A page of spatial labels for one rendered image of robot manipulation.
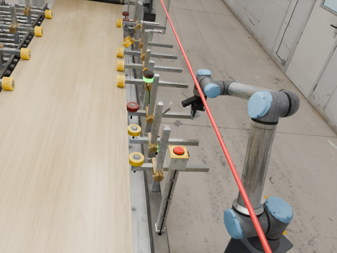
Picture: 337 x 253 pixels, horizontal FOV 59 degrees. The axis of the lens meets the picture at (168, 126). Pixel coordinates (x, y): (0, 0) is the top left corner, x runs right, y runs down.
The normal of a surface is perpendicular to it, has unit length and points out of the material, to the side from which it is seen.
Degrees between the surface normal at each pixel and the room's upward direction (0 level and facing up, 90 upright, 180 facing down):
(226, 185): 0
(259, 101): 83
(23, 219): 0
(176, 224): 0
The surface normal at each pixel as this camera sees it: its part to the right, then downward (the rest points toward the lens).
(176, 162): 0.14, 0.60
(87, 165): 0.16, -0.80
